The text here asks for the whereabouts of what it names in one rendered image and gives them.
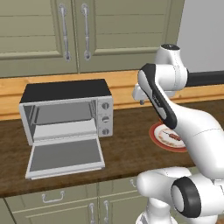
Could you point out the kebab skewer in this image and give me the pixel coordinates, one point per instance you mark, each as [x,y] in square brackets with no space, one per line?
[172,136]

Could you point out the silver toaster oven knob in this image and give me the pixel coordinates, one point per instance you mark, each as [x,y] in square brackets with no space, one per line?
[105,119]
[105,105]
[106,131]

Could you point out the red rimmed white plate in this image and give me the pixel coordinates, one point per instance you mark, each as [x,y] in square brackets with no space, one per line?
[159,137]

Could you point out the green base cupboard door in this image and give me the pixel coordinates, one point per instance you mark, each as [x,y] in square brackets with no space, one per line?
[52,217]
[125,210]

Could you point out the silver black toaster oven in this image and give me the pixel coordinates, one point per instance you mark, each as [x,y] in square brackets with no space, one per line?
[64,90]

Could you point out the green drawer front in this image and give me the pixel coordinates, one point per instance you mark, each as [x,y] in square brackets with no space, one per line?
[75,194]
[116,186]

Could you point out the green wall cupboard door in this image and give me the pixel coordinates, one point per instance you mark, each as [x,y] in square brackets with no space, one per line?
[128,29]
[32,32]

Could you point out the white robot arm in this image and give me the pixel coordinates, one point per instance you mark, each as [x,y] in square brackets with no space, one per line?
[201,137]

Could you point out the toaster oven door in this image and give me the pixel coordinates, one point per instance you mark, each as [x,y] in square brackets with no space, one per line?
[65,154]

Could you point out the grey range hood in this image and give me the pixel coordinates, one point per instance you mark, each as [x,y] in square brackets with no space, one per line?
[201,35]

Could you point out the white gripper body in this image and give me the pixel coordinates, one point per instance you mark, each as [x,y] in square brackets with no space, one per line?
[138,93]

